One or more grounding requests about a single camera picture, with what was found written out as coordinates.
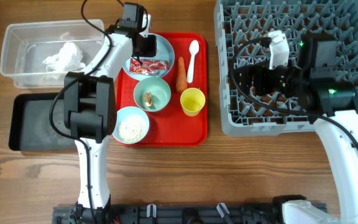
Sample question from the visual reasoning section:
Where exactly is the red strawberry snack wrapper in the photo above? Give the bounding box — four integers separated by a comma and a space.
130, 58, 170, 76

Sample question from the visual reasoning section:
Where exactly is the green bowl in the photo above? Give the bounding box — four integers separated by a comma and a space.
134, 77, 172, 113

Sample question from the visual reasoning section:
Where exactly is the orange carrot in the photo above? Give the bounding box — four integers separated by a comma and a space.
176, 57, 188, 93

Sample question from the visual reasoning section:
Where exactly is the brown food scrap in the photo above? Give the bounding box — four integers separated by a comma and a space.
144, 92, 154, 107

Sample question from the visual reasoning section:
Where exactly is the yellow plastic cup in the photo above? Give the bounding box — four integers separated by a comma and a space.
180, 88, 206, 116

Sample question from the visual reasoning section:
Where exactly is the white tissue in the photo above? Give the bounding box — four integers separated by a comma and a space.
42, 42, 86, 72

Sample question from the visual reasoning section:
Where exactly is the light blue bowl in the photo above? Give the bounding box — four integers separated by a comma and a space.
112, 106, 150, 144

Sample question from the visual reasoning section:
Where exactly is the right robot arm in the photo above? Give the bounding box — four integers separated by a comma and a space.
229, 30, 358, 223

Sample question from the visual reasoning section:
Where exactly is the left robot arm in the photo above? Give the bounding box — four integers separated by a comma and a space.
63, 2, 157, 212

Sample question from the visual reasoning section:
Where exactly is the grey dishwasher rack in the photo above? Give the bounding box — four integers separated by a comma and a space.
214, 1, 358, 136

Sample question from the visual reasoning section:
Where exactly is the black waste tray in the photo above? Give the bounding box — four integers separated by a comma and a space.
8, 93, 76, 152

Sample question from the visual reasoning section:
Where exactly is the large light blue plate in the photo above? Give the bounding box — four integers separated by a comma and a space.
123, 34, 175, 81

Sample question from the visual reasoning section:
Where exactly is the white plastic spoon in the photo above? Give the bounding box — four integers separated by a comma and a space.
186, 40, 200, 83

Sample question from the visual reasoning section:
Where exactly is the red serving tray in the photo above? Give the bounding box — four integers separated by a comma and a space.
114, 31, 209, 147

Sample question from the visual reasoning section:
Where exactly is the clear plastic bin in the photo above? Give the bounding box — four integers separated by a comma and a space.
0, 20, 104, 88

